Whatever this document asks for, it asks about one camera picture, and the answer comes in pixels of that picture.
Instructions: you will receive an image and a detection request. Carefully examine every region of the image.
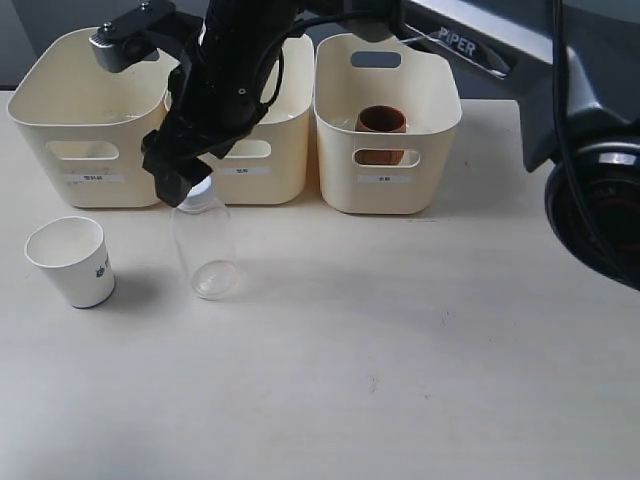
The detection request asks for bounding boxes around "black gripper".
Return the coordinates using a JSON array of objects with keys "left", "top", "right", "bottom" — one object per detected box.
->
[{"left": 141, "top": 1, "right": 299, "bottom": 207}]

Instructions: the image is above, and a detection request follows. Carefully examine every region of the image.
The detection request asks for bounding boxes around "clear plastic bottle white cap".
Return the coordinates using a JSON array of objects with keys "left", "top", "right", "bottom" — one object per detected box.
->
[{"left": 171, "top": 177, "right": 238, "bottom": 300}]

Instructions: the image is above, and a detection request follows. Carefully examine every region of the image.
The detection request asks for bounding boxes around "white paper cup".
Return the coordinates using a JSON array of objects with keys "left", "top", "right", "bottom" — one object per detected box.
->
[{"left": 24, "top": 216, "right": 116, "bottom": 309}]

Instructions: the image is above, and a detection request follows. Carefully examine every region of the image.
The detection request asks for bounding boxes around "dark brown wooden cup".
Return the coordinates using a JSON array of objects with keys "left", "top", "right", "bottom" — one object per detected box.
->
[{"left": 355, "top": 105, "right": 406, "bottom": 166}]

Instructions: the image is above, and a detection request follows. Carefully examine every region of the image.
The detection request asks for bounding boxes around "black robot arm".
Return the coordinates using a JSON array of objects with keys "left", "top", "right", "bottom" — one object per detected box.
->
[{"left": 142, "top": 1, "right": 639, "bottom": 288}]

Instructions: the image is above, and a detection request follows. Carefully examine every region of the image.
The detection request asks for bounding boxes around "middle cream plastic bin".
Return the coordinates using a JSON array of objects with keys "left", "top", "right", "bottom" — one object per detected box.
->
[{"left": 201, "top": 35, "right": 315, "bottom": 205}]

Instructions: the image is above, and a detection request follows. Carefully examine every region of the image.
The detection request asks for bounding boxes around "cream plastic bin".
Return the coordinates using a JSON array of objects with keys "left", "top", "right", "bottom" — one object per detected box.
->
[
  {"left": 314, "top": 34, "right": 462, "bottom": 215},
  {"left": 201, "top": 35, "right": 315, "bottom": 205},
  {"left": 7, "top": 28, "right": 177, "bottom": 209}
]

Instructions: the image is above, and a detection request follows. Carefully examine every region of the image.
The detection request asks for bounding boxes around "left cream plastic bin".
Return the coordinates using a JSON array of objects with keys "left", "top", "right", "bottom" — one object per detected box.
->
[{"left": 7, "top": 28, "right": 177, "bottom": 209}]

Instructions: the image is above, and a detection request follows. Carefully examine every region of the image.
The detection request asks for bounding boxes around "right cream plastic bin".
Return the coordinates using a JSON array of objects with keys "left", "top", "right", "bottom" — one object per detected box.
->
[{"left": 314, "top": 34, "right": 462, "bottom": 215}]

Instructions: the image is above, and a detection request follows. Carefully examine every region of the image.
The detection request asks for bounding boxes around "black cable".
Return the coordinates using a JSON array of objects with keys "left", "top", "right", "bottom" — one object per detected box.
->
[{"left": 249, "top": 9, "right": 401, "bottom": 109}]

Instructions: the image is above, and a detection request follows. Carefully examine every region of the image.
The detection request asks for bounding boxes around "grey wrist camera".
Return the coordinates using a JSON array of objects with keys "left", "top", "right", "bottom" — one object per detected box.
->
[{"left": 89, "top": 1, "right": 176, "bottom": 73}]

